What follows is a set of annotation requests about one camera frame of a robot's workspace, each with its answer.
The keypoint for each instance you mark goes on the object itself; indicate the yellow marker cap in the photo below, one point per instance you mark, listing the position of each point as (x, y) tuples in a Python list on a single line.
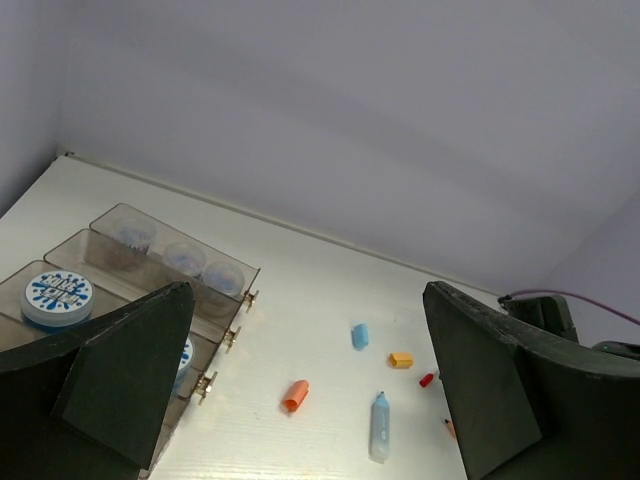
[(401, 360)]

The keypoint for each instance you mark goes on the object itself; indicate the orange marker cap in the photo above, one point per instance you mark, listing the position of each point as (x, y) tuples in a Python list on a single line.
[(295, 396)]

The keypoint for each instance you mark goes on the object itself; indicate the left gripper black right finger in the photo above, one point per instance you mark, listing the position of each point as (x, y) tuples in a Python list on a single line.
[(526, 403)]

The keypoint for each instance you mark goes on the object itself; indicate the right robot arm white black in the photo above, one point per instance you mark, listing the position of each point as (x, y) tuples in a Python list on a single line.
[(551, 313)]

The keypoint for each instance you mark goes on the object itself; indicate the orange highlighter marker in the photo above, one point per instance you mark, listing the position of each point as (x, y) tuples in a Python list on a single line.
[(450, 427)]

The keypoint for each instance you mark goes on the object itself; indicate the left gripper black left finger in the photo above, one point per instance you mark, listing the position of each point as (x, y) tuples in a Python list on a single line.
[(163, 316)]

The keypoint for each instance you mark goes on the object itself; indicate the red tipped white pen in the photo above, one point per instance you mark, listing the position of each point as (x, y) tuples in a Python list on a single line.
[(429, 378)]

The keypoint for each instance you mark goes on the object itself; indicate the blue marker cap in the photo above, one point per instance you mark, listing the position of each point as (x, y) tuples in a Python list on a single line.
[(360, 336)]

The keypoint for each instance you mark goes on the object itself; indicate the blue highlighter marker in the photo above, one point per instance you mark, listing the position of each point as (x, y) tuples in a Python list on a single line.
[(379, 437)]

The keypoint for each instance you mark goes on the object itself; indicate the clear bead cup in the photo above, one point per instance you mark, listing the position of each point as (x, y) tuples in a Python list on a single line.
[(183, 259), (224, 277), (136, 233)]

